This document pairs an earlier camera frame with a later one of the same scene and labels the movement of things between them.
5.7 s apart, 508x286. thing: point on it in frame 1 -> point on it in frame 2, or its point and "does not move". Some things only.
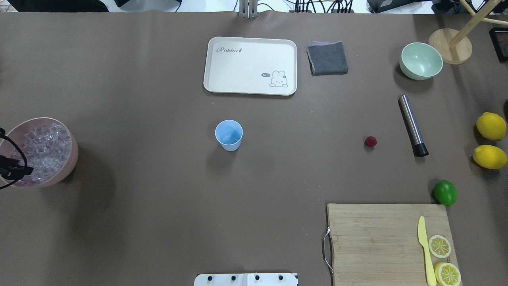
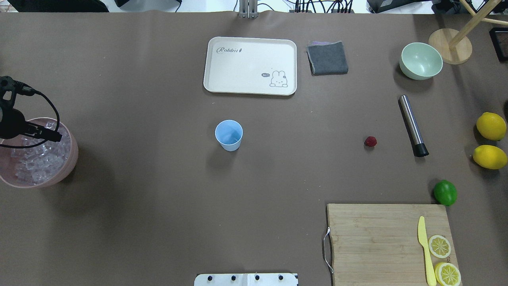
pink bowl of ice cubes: (49, 147) does not move
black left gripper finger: (23, 171) -> (40, 132)
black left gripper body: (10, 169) -> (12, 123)
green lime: (445, 192) does not move
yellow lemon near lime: (490, 157) does not move
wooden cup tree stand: (455, 47) does not move
